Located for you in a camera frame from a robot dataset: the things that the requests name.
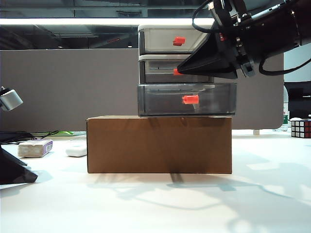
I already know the grey transparent drawer orange handle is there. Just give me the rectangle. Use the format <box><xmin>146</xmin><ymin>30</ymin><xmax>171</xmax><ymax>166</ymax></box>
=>
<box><xmin>139</xmin><ymin>28</ymin><xmax>210</xmax><ymax>54</ymax></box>
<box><xmin>137</xmin><ymin>83</ymin><xmax>238</xmax><ymax>117</ymax></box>
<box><xmin>140</xmin><ymin>59</ymin><xmax>215</xmax><ymax>84</ymax></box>

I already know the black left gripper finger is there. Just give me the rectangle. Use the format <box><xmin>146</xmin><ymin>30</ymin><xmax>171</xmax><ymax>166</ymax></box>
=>
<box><xmin>0</xmin><ymin>142</ymin><xmax>39</xmax><ymax>185</ymax></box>

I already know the white tissue pack purple label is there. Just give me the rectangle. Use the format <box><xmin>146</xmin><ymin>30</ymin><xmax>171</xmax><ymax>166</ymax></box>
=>
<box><xmin>17</xmin><ymin>139</ymin><xmax>54</xmax><ymax>159</ymax></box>

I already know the black flat device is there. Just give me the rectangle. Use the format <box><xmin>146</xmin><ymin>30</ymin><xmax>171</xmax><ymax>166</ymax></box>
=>
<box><xmin>0</xmin><ymin>131</ymin><xmax>34</xmax><ymax>145</ymax></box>

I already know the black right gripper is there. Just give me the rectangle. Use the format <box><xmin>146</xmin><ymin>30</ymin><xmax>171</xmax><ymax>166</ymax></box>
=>
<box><xmin>176</xmin><ymin>0</ymin><xmax>301</xmax><ymax>80</ymax></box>

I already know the thin black cable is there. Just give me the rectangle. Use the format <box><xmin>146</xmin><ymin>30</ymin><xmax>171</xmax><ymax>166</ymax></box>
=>
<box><xmin>29</xmin><ymin>130</ymin><xmax>60</xmax><ymax>141</ymax></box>

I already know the black Rubik's cube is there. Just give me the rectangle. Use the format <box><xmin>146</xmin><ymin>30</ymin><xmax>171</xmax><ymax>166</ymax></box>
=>
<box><xmin>290</xmin><ymin>118</ymin><xmax>311</xmax><ymax>140</ymax></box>

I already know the clear plastic bottle green label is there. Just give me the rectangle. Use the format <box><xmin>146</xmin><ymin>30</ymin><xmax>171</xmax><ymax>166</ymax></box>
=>
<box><xmin>282</xmin><ymin>85</ymin><xmax>291</xmax><ymax>133</ymax></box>

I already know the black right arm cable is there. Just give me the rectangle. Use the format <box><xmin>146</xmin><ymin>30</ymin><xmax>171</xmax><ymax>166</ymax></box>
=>
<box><xmin>191</xmin><ymin>0</ymin><xmax>221</xmax><ymax>34</ymax></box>
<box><xmin>258</xmin><ymin>51</ymin><xmax>311</xmax><ymax>75</ymax></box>

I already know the white earbud case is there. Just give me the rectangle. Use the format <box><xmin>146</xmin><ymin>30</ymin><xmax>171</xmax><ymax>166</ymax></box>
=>
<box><xmin>65</xmin><ymin>144</ymin><xmax>87</xmax><ymax>158</ymax></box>

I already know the grey desk partition panel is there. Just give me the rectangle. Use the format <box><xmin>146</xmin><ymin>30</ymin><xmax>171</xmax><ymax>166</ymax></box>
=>
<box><xmin>0</xmin><ymin>46</ymin><xmax>285</xmax><ymax>136</ymax></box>

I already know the brown cardboard box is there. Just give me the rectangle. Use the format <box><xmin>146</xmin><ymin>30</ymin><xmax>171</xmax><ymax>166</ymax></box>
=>
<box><xmin>86</xmin><ymin>115</ymin><xmax>233</xmax><ymax>174</ymax></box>

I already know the white plastic drawer cabinet frame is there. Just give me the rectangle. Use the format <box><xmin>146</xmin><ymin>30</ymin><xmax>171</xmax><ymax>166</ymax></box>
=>
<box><xmin>138</xmin><ymin>24</ymin><xmax>216</xmax><ymax>84</ymax></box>

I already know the black office chair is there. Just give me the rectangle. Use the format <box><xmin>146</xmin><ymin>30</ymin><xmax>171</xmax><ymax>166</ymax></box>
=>
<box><xmin>284</xmin><ymin>81</ymin><xmax>311</xmax><ymax>121</ymax></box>

